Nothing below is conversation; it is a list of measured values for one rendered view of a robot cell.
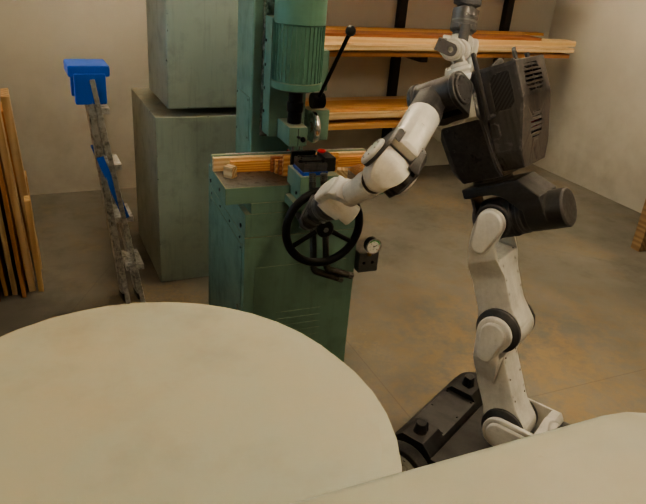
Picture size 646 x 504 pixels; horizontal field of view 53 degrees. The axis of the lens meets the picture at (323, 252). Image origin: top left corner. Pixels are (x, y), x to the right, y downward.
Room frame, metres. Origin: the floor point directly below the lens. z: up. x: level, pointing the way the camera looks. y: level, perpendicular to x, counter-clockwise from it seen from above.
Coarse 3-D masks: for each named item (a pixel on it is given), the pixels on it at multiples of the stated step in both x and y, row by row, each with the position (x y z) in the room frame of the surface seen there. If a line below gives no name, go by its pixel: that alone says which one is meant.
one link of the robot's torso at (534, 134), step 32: (512, 64) 1.75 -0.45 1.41; (544, 64) 1.89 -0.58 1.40; (480, 96) 1.75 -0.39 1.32; (512, 96) 1.74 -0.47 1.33; (544, 96) 1.84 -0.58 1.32; (448, 128) 1.81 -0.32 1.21; (480, 128) 1.75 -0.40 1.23; (512, 128) 1.73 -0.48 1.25; (544, 128) 1.84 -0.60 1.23; (448, 160) 1.85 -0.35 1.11; (480, 160) 1.76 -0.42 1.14; (512, 160) 1.73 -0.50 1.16
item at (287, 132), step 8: (280, 120) 2.32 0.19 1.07; (280, 128) 2.31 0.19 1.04; (288, 128) 2.23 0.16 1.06; (296, 128) 2.23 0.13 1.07; (304, 128) 2.24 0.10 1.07; (280, 136) 2.30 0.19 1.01; (288, 136) 2.22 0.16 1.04; (296, 136) 2.23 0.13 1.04; (304, 136) 2.24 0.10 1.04; (288, 144) 2.22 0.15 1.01; (296, 144) 2.23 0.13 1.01; (304, 144) 2.24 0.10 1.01
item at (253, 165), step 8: (232, 160) 2.20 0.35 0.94; (240, 160) 2.21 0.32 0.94; (248, 160) 2.21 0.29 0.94; (256, 160) 2.22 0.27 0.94; (264, 160) 2.23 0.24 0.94; (344, 160) 2.35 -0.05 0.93; (352, 160) 2.37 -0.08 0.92; (360, 160) 2.38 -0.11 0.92; (240, 168) 2.19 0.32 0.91; (248, 168) 2.20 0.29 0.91; (256, 168) 2.22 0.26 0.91; (264, 168) 2.23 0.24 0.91
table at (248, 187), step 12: (216, 180) 2.13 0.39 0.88; (228, 180) 2.10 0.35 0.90; (240, 180) 2.11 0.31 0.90; (252, 180) 2.12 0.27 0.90; (264, 180) 2.13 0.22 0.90; (276, 180) 2.14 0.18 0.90; (228, 192) 2.02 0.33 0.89; (240, 192) 2.03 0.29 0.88; (252, 192) 2.05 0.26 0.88; (264, 192) 2.07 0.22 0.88; (276, 192) 2.08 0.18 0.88; (288, 192) 2.10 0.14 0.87; (228, 204) 2.02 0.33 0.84; (288, 204) 2.05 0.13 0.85
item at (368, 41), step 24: (504, 0) 5.62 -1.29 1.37; (504, 24) 5.57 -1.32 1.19; (336, 48) 4.34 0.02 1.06; (360, 48) 4.42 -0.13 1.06; (384, 48) 4.50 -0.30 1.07; (408, 48) 4.59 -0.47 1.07; (432, 48) 4.67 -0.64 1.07; (480, 48) 4.86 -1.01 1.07; (504, 48) 4.96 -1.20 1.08; (528, 48) 5.06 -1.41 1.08; (552, 48) 5.17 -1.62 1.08; (384, 96) 5.07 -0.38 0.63; (336, 120) 4.53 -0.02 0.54; (360, 120) 4.61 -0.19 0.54; (384, 120) 4.67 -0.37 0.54
